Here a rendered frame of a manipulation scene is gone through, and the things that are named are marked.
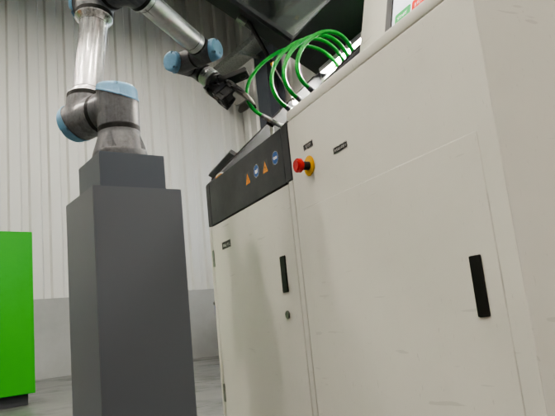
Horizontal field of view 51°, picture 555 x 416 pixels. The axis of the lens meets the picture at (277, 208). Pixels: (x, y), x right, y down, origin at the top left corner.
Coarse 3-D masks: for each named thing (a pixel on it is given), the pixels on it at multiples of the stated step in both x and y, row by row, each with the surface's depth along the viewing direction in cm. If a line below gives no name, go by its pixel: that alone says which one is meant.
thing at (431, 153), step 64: (384, 0) 168; (448, 0) 102; (512, 0) 101; (384, 64) 118; (448, 64) 102; (512, 64) 97; (320, 128) 142; (384, 128) 119; (448, 128) 102; (512, 128) 94; (320, 192) 142; (384, 192) 119; (448, 192) 102; (512, 192) 91; (320, 256) 142; (384, 256) 119; (448, 256) 102; (512, 256) 90; (320, 320) 142; (384, 320) 119; (448, 320) 102; (512, 320) 90; (320, 384) 143; (384, 384) 119; (448, 384) 102; (512, 384) 89
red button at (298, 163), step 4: (308, 156) 147; (296, 160) 145; (300, 160) 144; (308, 160) 147; (312, 160) 145; (296, 164) 145; (300, 164) 144; (304, 164) 145; (308, 164) 146; (312, 164) 145; (296, 168) 145; (300, 168) 144; (304, 168) 146; (308, 168) 146; (312, 168) 145; (296, 172) 146; (300, 172) 145; (308, 172) 147; (312, 172) 145
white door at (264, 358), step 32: (288, 192) 158; (224, 224) 203; (256, 224) 178; (288, 224) 158; (224, 256) 203; (256, 256) 178; (288, 256) 158; (224, 288) 203; (256, 288) 178; (288, 288) 158; (224, 320) 203; (256, 320) 178; (288, 320) 158; (224, 352) 204; (256, 352) 178; (288, 352) 159; (224, 384) 203; (256, 384) 179; (288, 384) 159
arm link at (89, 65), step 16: (80, 0) 179; (96, 0) 179; (80, 16) 179; (96, 16) 179; (112, 16) 184; (80, 32) 178; (96, 32) 177; (80, 48) 175; (96, 48) 176; (80, 64) 174; (96, 64) 175; (80, 80) 172; (96, 80) 173; (80, 96) 168; (64, 112) 169; (80, 112) 165; (64, 128) 169; (80, 128) 167
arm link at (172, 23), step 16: (112, 0) 178; (128, 0) 179; (144, 0) 180; (160, 0) 186; (160, 16) 187; (176, 16) 192; (176, 32) 194; (192, 32) 198; (192, 48) 201; (208, 48) 204; (192, 64) 210
